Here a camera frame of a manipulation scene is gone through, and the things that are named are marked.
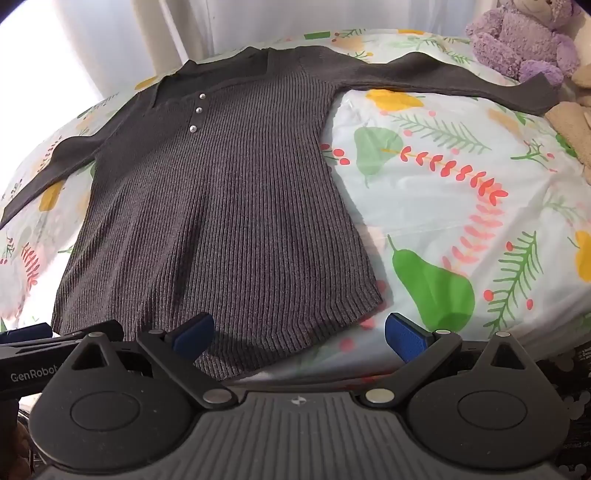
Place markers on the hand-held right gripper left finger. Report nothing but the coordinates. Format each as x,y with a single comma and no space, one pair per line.
194,333

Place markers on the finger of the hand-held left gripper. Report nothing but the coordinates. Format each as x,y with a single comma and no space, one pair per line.
27,330

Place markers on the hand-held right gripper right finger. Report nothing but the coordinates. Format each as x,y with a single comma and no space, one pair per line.
406,334

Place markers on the grey ribbed knit sweater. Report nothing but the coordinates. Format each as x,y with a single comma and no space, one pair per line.
231,198

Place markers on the floral printed bedsheet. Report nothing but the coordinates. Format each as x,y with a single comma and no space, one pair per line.
443,184

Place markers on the black printed cloth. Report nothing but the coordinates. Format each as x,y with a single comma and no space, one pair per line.
570,383

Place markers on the beige plush toy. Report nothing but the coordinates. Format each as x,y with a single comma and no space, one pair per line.
572,124

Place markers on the white curtain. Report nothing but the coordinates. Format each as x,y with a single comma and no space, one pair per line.
115,32

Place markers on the purple teddy bear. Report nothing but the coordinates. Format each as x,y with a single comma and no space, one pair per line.
521,37

